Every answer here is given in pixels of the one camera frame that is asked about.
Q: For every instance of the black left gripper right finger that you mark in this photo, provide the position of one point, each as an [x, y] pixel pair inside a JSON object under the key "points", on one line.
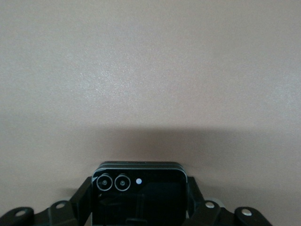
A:
{"points": [[207, 214]]}

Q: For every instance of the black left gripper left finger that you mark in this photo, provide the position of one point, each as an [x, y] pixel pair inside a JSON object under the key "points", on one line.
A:
{"points": [[70, 212]]}

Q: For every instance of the black flip phone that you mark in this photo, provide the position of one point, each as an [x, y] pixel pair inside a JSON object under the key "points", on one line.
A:
{"points": [[141, 202]]}

